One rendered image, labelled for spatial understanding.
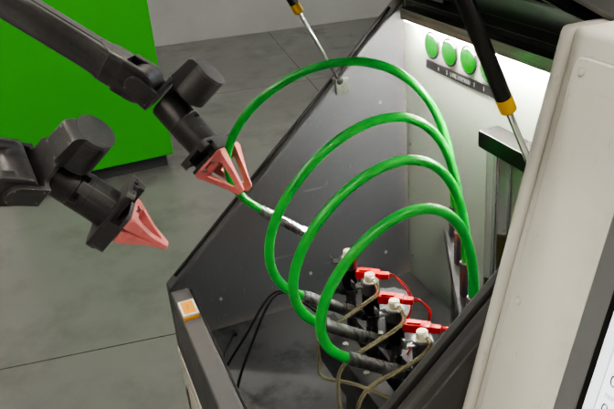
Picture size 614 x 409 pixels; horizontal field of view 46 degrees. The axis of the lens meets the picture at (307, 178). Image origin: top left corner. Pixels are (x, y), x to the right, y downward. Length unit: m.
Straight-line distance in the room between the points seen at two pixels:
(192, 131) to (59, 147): 0.30
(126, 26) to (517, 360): 3.63
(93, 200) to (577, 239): 0.62
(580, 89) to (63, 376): 2.47
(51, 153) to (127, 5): 3.27
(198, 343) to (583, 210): 0.78
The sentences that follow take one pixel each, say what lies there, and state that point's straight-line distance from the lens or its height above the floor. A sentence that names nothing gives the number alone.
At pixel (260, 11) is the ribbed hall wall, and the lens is 7.59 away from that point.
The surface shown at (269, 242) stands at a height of 1.23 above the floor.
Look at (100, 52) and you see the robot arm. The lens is 1.24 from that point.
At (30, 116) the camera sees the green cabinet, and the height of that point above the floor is 0.48.
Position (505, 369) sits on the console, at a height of 1.19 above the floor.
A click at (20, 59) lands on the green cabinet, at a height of 0.80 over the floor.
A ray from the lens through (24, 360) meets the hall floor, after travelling 3.11.
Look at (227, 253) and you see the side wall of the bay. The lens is 1.47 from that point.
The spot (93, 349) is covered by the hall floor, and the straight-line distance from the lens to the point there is 3.04.
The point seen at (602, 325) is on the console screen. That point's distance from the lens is 0.74.
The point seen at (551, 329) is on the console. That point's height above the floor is 1.26.
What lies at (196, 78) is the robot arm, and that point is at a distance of 1.20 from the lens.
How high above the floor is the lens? 1.74
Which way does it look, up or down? 25 degrees down
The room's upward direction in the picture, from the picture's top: 5 degrees counter-clockwise
